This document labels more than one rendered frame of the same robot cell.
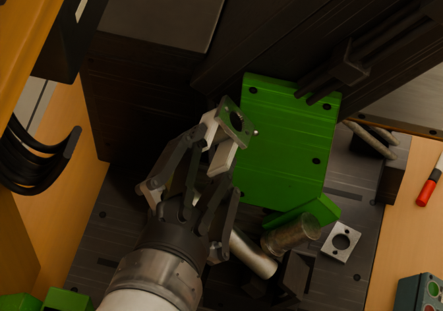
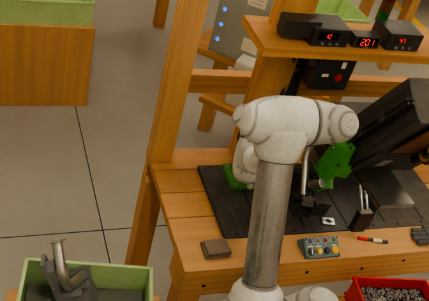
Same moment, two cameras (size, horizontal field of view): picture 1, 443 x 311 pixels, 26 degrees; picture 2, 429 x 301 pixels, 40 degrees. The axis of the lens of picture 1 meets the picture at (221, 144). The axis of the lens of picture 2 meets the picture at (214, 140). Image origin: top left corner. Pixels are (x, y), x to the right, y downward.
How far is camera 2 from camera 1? 164 cm
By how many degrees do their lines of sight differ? 38
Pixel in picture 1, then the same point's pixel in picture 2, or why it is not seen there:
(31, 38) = (308, 51)
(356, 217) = (339, 224)
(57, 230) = not seen: hidden behind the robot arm
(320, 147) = (341, 160)
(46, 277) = not seen: hidden behind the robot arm
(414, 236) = (346, 240)
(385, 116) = (366, 184)
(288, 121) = (341, 148)
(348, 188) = (346, 219)
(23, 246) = not seen: hidden behind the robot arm
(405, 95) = (377, 187)
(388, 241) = (339, 233)
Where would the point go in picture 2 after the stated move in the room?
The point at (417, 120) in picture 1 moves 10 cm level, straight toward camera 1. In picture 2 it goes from (373, 191) to (350, 190)
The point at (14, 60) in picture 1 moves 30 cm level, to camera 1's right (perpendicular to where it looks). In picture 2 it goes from (301, 49) to (353, 94)
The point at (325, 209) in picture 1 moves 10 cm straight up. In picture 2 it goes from (329, 182) to (338, 164)
